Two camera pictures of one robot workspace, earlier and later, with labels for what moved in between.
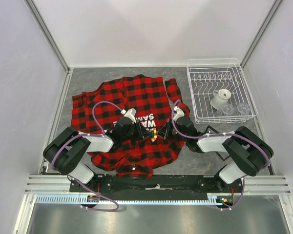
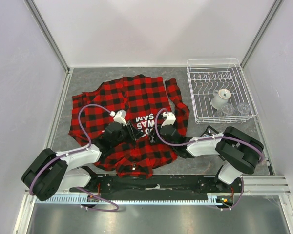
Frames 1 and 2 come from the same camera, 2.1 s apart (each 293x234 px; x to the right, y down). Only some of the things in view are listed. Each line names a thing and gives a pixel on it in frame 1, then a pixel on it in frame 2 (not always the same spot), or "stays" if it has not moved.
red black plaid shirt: x=154 y=99 stays
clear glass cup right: x=243 y=108 stays
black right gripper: x=164 y=132 → x=154 y=137
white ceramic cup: x=220 y=98 stays
